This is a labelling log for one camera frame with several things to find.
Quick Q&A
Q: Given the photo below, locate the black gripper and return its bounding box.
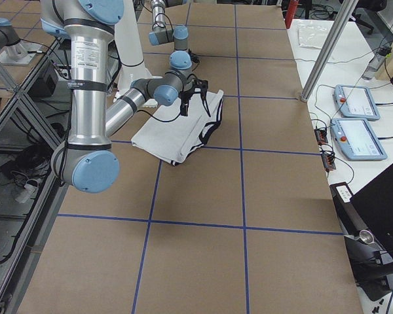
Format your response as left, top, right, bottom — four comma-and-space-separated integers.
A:
187, 49, 200, 65
179, 75, 209, 116

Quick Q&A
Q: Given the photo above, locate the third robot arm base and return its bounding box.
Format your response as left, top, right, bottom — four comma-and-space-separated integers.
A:
0, 18, 43, 66

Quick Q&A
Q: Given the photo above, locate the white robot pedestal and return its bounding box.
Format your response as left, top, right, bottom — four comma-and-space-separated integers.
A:
113, 1, 157, 101

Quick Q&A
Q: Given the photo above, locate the orange circuit board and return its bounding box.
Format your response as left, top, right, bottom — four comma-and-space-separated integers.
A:
320, 150, 336, 173
314, 128, 329, 145

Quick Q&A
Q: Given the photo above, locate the clear plastic bag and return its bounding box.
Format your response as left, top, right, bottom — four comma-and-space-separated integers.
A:
298, 26, 330, 49

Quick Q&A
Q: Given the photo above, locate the aluminium frame rail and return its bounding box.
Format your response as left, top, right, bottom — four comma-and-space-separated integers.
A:
0, 40, 68, 313

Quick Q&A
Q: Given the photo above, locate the blue teach pendant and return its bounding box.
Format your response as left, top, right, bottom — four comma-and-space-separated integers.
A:
330, 118, 387, 161
333, 84, 381, 121

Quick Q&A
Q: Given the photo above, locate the blue teach pendant near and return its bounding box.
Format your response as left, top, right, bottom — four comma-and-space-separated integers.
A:
330, 118, 387, 161

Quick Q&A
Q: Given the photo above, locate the grey t-shirt with cartoon print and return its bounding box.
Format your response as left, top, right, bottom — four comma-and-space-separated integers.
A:
131, 90, 223, 166

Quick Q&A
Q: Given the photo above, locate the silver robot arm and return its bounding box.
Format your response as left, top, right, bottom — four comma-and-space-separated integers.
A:
149, 0, 200, 66
41, 1, 208, 194

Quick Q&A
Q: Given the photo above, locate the black monitor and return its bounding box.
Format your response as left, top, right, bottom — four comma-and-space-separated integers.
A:
350, 163, 393, 257

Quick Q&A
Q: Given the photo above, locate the orange circuit board near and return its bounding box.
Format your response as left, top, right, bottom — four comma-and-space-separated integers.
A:
320, 150, 336, 173

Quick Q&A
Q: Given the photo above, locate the orange circuit board far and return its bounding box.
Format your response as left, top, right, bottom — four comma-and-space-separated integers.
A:
314, 128, 329, 145

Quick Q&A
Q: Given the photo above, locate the aluminium frame post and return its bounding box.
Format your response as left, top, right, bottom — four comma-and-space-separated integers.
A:
299, 0, 358, 102

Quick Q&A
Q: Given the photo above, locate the red cylinder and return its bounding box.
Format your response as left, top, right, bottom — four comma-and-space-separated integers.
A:
284, 0, 299, 29

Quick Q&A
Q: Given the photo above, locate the blue teach pendant far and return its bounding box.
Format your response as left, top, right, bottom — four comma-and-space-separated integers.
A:
333, 84, 381, 121

